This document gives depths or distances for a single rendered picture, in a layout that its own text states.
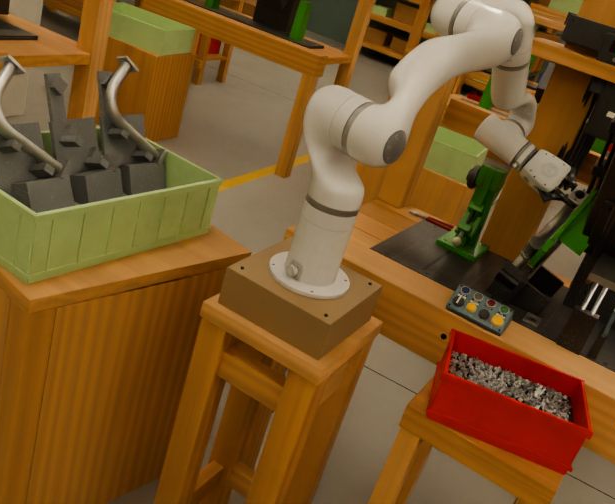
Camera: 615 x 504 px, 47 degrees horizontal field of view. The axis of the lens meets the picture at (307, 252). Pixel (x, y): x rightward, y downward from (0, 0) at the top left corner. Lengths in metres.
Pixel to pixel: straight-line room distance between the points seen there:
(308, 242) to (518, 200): 0.97
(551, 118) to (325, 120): 0.98
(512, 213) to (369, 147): 1.01
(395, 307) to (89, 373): 0.79
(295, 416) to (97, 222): 0.63
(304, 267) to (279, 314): 0.12
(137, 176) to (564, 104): 1.26
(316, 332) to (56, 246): 0.61
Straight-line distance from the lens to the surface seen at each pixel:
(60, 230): 1.64
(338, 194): 1.46
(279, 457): 1.64
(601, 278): 1.74
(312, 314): 1.47
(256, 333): 1.53
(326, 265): 1.53
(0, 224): 1.68
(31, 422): 1.84
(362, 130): 1.39
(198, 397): 1.70
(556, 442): 1.57
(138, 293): 1.78
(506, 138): 2.00
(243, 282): 1.54
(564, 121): 2.25
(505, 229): 2.34
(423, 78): 1.52
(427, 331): 1.83
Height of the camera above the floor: 1.64
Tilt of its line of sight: 24 degrees down
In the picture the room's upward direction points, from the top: 18 degrees clockwise
